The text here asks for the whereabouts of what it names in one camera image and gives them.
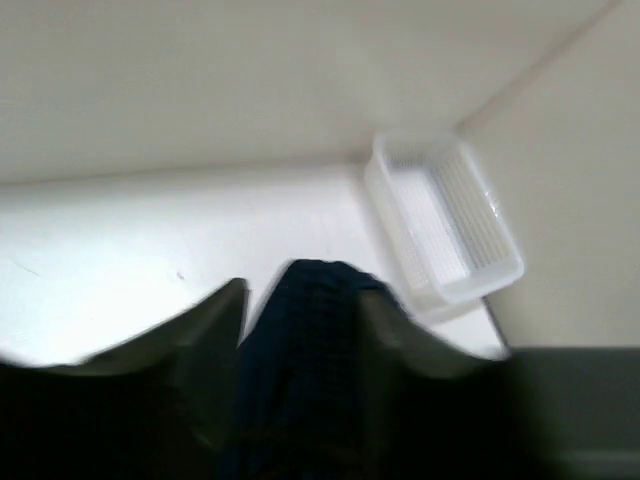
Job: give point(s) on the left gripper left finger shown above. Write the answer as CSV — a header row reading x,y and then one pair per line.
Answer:
x,y
154,407

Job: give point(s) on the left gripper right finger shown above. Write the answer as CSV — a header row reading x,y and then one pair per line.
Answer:
x,y
433,411

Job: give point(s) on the navy blue shorts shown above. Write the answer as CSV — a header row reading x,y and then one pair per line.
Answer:
x,y
297,406

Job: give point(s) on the white plastic mesh basket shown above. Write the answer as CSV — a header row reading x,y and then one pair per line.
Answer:
x,y
442,218

